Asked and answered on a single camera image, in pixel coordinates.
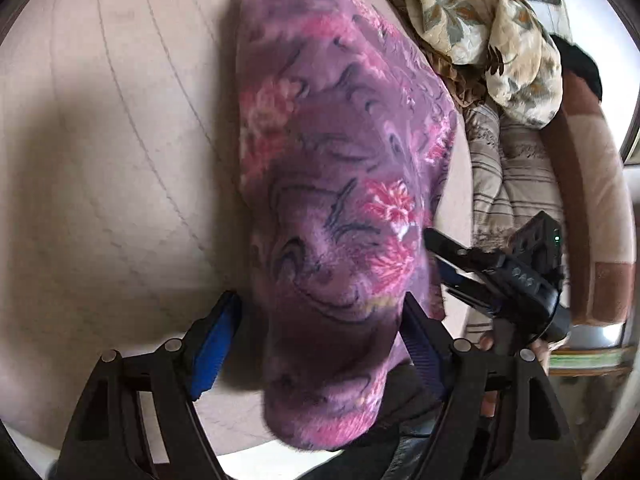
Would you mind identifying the striped brown quilt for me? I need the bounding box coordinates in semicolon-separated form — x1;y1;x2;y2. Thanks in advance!
463;102;565;250

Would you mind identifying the black garment on backrest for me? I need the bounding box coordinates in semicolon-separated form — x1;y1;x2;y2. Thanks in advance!
551;35;603;102

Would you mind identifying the purple floral cloth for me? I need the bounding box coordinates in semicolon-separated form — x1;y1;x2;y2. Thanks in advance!
236;0;459;450

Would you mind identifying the right hand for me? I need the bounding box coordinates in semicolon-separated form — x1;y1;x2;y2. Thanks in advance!
476;331;551;418

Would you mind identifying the beige floral blanket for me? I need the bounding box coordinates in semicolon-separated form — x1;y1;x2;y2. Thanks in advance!
394;0;563;129

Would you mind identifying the pink quilted mattress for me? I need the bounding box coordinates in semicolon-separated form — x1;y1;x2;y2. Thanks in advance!
1;0;248;448

